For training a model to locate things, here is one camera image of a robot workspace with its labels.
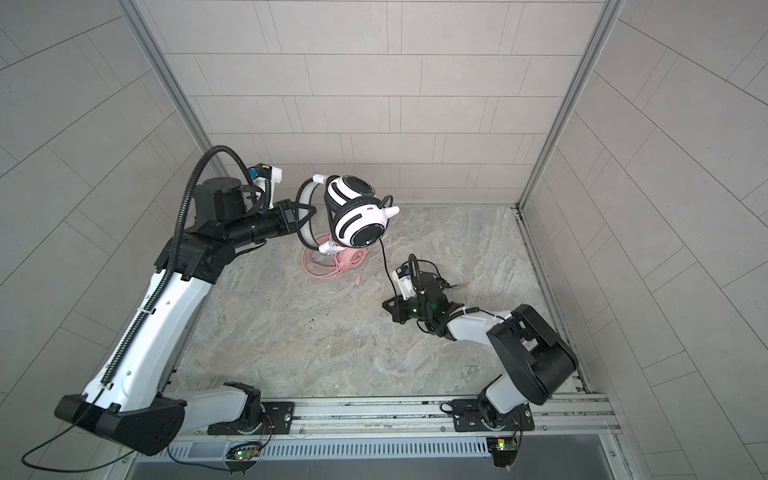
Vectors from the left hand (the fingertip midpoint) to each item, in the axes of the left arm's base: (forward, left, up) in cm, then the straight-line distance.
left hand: (319, 206), depth 62 cm
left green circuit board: (-41, +17, -36) cm, 57 cm away
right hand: (-7, -12, -35) cm, 38 cm away
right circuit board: (-40, -41, -39) cm, 69 cm away
